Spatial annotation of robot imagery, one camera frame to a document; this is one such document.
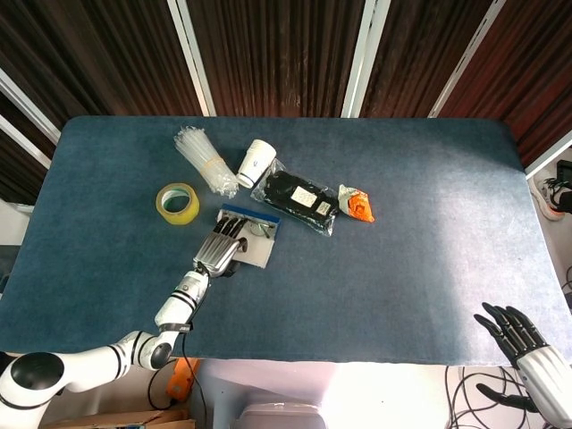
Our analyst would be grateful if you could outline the white plastic bin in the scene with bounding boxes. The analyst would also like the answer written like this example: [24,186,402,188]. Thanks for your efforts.
[236,400,330,429]

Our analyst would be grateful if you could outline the black eyeglasses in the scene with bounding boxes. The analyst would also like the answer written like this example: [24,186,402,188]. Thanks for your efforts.
[243,221,277,240]

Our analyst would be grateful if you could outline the white box with blue edge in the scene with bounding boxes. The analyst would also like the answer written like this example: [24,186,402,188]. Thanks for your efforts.
[216,204,282,269]

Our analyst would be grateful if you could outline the silver and black right robot hand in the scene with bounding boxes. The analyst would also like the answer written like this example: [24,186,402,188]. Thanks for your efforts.
[472,301,572,429]

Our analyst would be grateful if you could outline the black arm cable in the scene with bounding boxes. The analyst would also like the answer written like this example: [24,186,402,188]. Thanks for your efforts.
[178,328,211,429]

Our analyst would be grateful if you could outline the black gloves in plastic bag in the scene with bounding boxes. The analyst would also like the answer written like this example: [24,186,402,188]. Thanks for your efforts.
[249,158,341,237]

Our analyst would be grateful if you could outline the tangled black floor cable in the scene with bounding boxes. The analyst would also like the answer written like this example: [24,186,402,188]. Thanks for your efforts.
[444,364,537,429]

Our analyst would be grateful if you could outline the blue table cloth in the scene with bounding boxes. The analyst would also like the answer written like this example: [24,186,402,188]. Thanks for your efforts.
[0,115,572,366]

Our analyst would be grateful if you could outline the silver and black left robot hand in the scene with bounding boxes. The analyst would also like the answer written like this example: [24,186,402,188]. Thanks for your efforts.
[192,217,249,279]

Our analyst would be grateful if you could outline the white paper cup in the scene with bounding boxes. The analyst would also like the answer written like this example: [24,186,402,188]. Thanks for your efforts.
[235,139,277,189]

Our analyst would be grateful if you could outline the brown pleated curtain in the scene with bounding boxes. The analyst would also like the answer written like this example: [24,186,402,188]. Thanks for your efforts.
[0,0,572,206]

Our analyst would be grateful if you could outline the orange plastic device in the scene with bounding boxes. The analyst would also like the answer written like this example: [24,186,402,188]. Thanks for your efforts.
[165,357,202,403]

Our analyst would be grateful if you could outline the bundle of clear straws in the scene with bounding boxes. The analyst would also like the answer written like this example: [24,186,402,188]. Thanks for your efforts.
[172,126,240,199]

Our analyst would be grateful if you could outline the white partition frame post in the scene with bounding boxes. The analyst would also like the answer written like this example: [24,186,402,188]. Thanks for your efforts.
[341,0,392,119]
[167,0,217,118]
[0,66,62,144]
[427,0,509,119]

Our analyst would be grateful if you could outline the yellow packing tape roll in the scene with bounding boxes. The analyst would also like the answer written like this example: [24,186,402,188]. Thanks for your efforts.
[155,181,201,226]

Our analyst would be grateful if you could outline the brown cardboard box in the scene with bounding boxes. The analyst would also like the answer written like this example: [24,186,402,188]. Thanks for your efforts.
[42,408,197,429]

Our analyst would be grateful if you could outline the white and orange sneaker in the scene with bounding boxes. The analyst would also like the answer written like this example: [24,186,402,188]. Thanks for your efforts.
[531,176,572,223]

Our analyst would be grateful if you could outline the orange and white snack packet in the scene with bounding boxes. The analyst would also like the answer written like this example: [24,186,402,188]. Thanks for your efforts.
[337,183,376,223]

